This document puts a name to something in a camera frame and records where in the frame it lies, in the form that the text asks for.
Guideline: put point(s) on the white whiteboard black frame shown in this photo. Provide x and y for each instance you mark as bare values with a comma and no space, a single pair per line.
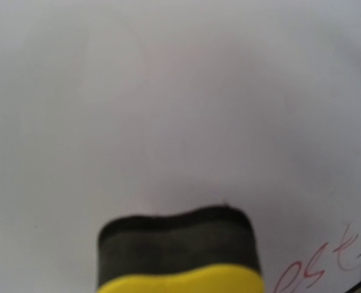
110,108

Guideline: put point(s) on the yellow black whiteboard eraser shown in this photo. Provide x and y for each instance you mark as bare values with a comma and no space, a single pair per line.
210,249

